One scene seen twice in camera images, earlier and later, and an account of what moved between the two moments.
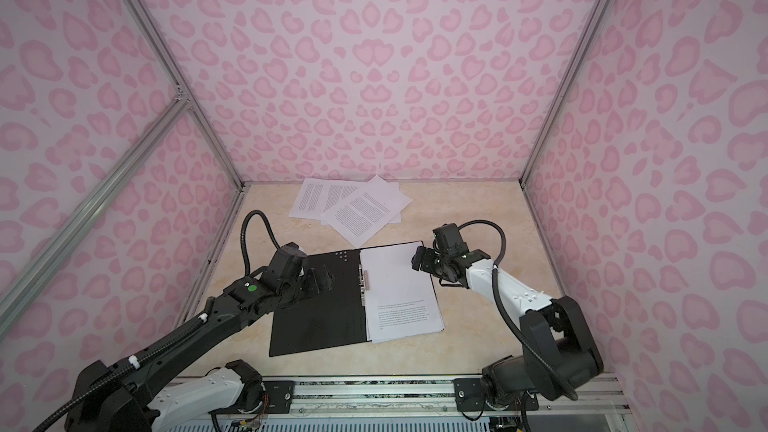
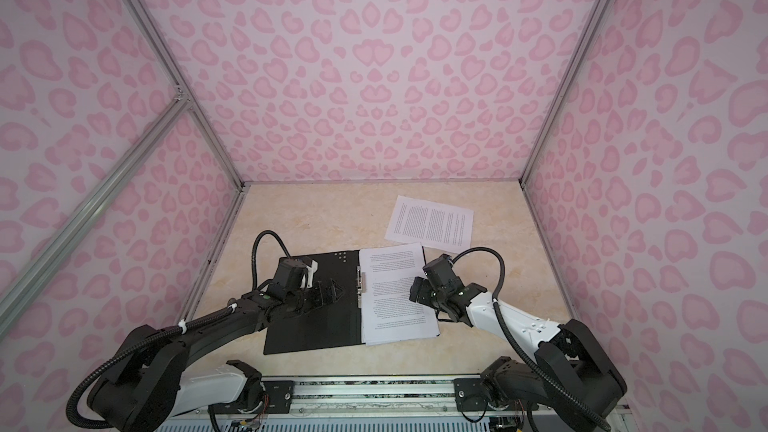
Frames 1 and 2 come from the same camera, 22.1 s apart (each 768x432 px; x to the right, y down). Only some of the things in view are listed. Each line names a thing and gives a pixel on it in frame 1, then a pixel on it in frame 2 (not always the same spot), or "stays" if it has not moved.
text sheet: [317, 196] -> [387, 314]
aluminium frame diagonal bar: [36, 276] stays
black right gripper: [427, 262] -> [421, 298]
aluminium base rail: [600, 400] stays
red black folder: [334, 316] stays
